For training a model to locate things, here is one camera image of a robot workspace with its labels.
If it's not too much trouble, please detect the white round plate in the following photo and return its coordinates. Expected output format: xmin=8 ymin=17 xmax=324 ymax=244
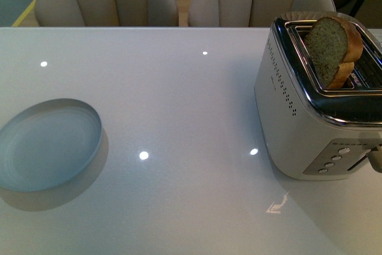
xmin=1 ymin=99 xmax=103 ymax=192

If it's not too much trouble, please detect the slice of brown bread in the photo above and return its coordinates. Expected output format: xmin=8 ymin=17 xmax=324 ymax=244
xmin=304 ymin=16 xmax=363 ymax=90

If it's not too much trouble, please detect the white chrome two-slot toaster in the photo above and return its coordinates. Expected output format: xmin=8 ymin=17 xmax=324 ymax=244
xmin=254 ymin=11 xmax=381 ymax=180

